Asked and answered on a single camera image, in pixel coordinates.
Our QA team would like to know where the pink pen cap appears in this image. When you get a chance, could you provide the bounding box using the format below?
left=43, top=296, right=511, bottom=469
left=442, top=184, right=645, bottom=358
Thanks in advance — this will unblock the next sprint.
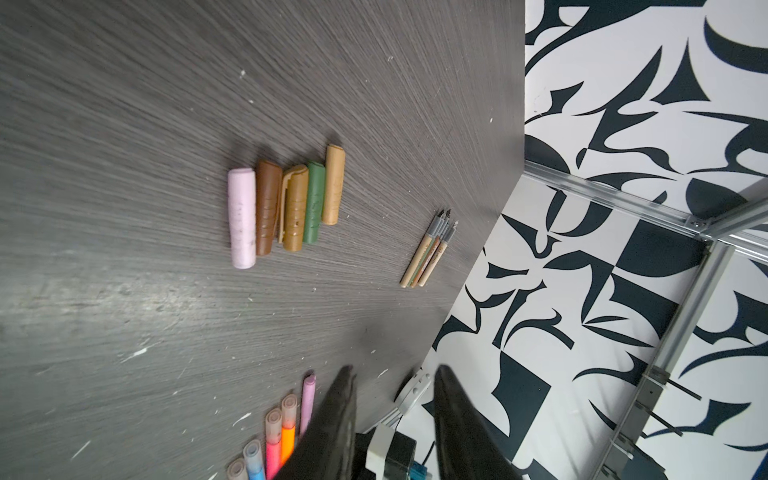
left=227, top=168, right=256, bottom=269

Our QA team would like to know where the orange marker pen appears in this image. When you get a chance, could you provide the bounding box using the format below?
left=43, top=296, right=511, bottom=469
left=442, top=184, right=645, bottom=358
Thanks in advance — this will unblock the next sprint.
left=280, top=393, right=299, bottom=466

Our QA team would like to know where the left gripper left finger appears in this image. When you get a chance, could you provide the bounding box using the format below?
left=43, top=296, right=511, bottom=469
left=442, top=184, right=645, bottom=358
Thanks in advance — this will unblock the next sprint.
left=275, top=365, right=357, bottom=480

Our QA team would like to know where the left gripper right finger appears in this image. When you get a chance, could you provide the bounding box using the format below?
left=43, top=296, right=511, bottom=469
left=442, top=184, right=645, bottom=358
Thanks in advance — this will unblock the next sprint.
left=434, top=364, right=522, bottom=479

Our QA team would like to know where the brown pen cap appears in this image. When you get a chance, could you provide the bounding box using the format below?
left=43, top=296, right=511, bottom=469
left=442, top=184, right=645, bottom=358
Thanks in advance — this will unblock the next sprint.
left=256, top=160, right=283, bottom=257

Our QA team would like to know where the aluminium frame crossbar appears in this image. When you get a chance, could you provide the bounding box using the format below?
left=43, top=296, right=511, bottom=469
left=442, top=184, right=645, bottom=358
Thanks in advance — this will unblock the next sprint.
left=523, top=160, right=708, bottom=239

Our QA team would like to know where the dark tan pen cap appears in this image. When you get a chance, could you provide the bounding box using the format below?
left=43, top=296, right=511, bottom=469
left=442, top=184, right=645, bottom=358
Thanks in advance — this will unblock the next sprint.
left=278, top=165, right=309, bottom=252

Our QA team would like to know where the pink cream marker pen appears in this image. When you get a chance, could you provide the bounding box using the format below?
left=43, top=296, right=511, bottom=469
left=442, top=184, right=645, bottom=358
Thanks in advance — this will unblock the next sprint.
left=416, top=221, right=459, bottom=287

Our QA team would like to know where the green pen cap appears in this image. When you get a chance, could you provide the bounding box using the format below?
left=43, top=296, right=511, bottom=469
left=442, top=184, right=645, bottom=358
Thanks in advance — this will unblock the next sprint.
left=303, top=161, right=326, bottom=244

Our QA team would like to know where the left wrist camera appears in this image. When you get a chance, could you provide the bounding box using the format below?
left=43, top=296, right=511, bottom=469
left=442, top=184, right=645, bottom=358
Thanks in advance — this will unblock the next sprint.
left=356, top=424, right=433, bottom=480

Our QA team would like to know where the red marker pen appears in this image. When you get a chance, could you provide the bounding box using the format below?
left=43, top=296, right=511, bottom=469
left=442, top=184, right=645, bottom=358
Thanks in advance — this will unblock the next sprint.
left=265, top=408, right=282, bottom=480

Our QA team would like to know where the tan pen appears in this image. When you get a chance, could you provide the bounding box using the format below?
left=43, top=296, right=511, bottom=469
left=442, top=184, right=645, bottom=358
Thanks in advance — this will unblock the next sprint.
left=399, top=210, right=446, bottom=288

